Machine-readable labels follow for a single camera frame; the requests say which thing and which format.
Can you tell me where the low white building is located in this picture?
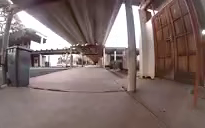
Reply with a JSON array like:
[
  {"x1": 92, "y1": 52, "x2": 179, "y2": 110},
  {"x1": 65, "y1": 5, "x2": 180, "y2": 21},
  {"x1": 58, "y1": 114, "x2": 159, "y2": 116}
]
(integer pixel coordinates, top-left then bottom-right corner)
[{"x1": 103, "y1": 46, "x2": 140, "y2": 70}]

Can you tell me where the grey utility cabinet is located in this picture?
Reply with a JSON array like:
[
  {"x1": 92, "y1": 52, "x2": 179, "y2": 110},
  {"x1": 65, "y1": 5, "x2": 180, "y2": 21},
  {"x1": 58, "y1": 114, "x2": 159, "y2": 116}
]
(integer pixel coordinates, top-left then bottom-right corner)
[{"x1": 6, "y1": 45, "x2": 33, "y2": 88}]

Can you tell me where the building with flat roof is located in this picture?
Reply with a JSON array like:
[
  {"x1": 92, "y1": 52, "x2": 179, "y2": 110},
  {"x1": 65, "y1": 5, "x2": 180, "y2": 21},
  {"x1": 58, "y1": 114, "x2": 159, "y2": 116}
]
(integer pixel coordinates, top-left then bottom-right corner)
[{"x1": 0, "y1": 27, "x2": 48, "y2": 68}]

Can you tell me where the white support post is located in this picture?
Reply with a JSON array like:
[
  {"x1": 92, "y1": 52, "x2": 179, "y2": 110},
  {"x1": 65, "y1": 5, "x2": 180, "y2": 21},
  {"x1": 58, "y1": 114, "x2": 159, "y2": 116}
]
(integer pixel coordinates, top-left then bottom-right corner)
[{"x1": 124, "y1": 0, "x2": 138, "y2": 93}]

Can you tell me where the thin red pole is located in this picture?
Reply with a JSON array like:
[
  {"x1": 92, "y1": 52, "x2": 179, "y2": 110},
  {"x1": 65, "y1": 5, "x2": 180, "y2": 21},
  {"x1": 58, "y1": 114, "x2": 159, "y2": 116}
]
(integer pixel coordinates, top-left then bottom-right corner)
[{"x1": 188, "y1": 0, "x2": 204, "y2": 108}]

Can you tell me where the tree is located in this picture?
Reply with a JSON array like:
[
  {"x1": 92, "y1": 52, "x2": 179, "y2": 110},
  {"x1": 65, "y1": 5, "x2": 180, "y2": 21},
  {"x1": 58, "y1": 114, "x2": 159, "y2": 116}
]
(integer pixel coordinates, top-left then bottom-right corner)
[{"x1": 0, "y1": 0, "x2": 26, "y2": 41}]

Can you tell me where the covered walkway roof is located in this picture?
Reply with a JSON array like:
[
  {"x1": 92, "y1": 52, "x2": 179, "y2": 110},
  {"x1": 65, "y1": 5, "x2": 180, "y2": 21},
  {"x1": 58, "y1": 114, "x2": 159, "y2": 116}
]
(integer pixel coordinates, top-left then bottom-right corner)
[{"x1": 9, "y1": 0, "x2": 151, "y2": 64}]

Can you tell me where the building with wooden doors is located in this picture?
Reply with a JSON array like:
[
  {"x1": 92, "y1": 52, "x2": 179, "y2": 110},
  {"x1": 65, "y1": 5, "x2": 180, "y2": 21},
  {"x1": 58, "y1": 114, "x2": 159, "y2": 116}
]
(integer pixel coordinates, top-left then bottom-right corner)
[{"x1": 138, "y1": 0, "x2": 205, "y2": 93}]

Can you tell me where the grey concrete walkway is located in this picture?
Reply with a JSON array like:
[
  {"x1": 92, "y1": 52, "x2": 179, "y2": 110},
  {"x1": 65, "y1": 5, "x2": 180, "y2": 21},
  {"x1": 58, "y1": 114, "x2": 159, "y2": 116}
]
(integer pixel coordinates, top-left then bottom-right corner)
[{"x1": 0, "y1": 66, "x2": 205, "y2": 128}]

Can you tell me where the grass lawn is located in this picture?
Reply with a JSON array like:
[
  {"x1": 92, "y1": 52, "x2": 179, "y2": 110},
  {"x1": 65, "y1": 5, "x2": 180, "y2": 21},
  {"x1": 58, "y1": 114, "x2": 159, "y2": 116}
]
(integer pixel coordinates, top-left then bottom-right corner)
[{"x1": 0, "y1": 66, "x2": 69, "y2": 84}]

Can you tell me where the grey pole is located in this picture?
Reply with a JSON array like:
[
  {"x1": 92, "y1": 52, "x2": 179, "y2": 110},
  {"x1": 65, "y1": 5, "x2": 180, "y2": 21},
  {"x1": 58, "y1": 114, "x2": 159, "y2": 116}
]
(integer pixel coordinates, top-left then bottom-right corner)
[{"x1": 1, "y1": 9, "x2": 15, "y2": 85}]

